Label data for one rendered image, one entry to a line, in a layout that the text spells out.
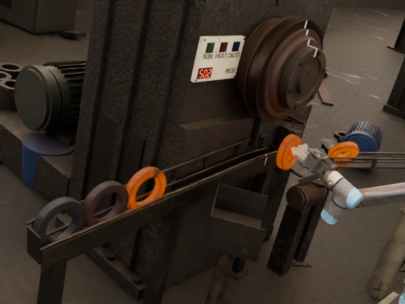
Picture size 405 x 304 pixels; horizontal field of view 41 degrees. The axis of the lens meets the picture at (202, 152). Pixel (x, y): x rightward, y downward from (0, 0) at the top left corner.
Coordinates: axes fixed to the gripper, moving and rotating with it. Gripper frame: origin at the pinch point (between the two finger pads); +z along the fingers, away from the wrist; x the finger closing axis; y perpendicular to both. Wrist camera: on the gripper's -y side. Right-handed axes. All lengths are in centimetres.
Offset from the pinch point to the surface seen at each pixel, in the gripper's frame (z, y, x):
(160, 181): 15, -16, 57
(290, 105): 12.4, 13.8, -2.6
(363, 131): 41, -65, -214
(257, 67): 26.7, 24.1, 12.7
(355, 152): -6, -11, -61
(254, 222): -14.2, -20.5, 27.5
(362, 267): -43, -76, -88
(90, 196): 17, -16, 88
